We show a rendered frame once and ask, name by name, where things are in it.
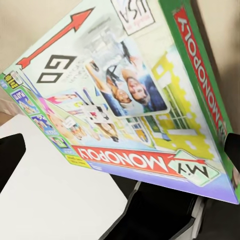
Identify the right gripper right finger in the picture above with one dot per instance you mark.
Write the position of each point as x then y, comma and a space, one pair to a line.
232, 149

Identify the board game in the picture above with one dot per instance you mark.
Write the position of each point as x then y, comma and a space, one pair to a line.
126, 87

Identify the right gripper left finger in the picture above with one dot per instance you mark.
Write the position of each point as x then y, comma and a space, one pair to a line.
12, 150

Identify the bed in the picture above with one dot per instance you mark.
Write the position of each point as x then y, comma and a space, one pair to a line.
24, 22

